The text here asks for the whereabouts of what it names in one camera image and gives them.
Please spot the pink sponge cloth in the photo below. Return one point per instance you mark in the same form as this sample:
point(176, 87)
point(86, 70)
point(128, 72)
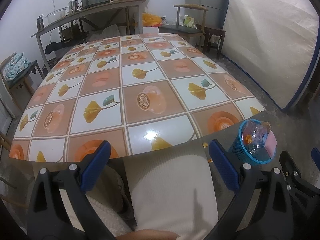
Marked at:
point(270, 144)

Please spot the clear plastic basin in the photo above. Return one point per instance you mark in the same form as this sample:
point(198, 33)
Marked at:
point(56, 15)

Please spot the steel cups on table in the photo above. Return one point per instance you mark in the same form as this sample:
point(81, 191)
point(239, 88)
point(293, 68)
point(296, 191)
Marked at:
point(73, 6)

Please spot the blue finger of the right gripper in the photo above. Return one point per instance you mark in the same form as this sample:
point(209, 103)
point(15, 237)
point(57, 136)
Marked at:
point(288, 166)
point(315, 155)

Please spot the blue mesh trash basket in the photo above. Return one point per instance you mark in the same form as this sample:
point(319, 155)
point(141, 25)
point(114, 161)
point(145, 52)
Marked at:
point(241, 152)

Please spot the white mattress blue trim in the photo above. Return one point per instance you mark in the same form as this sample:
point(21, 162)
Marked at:
point(276, 43)

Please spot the clear red plastic bags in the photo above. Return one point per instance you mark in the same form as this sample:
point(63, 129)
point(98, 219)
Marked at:
point(258, 130)

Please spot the wooden chair black seat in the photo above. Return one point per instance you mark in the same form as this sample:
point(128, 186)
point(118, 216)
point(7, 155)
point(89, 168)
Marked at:
point(186, 31)

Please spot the dark wooden stool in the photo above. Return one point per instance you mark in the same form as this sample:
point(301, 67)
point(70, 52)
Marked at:
point(213, 39)

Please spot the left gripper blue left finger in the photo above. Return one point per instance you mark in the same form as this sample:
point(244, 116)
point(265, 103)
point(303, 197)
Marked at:
point(92, 165)

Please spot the black cloth on shelf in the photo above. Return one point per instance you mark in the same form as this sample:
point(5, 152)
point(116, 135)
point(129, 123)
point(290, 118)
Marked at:
point(65, 44)

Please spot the person's left hand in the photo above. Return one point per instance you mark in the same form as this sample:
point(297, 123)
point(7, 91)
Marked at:
point(149, 235)

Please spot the wooden chair with cushion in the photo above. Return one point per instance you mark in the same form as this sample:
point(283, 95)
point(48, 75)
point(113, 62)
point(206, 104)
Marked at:
point(15, 70)

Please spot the green plastic bottle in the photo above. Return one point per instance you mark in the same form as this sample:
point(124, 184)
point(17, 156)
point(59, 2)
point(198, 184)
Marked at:
point(254, 149)

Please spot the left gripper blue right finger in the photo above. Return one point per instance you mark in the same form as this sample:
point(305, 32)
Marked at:
point(227, 171)

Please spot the steel thermos bottle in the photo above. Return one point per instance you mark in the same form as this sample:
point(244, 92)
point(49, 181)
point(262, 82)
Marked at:
point(39, 22)

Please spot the yellow plastic bag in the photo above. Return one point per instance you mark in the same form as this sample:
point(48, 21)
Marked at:
point(150, 20)

